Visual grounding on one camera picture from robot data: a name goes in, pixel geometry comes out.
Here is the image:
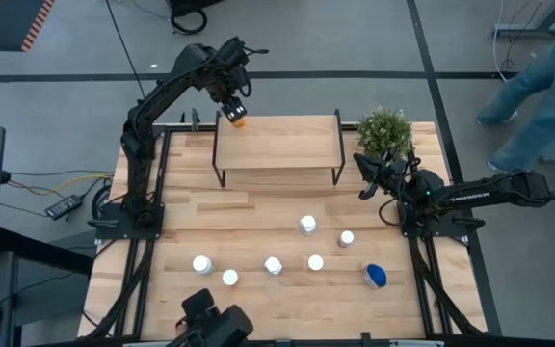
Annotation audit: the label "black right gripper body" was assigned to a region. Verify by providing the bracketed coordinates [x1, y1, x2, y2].
[376, 153, 423, 194]

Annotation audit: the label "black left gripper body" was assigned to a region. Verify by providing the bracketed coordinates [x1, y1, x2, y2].
[208, 70, 251, 106]

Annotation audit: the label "white medicine bottle blue label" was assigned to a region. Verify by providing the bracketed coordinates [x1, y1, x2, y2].
[192, 254, 215, 277]
[299, 214, 318, 237]
[263, 256, 283, 277]

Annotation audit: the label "clear bottle blue cap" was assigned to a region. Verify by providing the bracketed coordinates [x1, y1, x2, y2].
[362, 263, 388, 290]

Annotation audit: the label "wooden shelf black metal legs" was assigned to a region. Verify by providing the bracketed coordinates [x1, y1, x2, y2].
[211, 108, 347, 189]

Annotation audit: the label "small green potted plant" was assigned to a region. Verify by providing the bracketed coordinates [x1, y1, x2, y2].
[356, 106, 414, 160]

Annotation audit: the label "person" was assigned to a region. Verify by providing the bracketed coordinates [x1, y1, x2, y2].
[474, 7, 555, 174]

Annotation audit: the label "grey metal desk leg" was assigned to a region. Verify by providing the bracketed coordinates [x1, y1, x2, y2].
[492, 0, 555, 39]

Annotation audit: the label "black power adapter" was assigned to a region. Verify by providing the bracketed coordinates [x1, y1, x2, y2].
[44, 194, 85, 222]

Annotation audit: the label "black coiled cable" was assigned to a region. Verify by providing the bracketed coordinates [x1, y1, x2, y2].
[169, 0, 209, 36]

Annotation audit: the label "black aluminium table frame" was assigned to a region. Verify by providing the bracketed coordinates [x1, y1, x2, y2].
[77, 122, 503, 347]

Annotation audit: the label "long black cable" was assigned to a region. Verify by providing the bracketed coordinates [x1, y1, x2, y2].
[105, 0, 146, 97]

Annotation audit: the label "yellow cable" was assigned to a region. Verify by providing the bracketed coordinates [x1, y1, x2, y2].
[6, 173, 115, 198]

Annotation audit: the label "black table-level camera mount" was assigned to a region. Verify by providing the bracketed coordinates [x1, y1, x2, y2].
[166, 287, 254, 347]

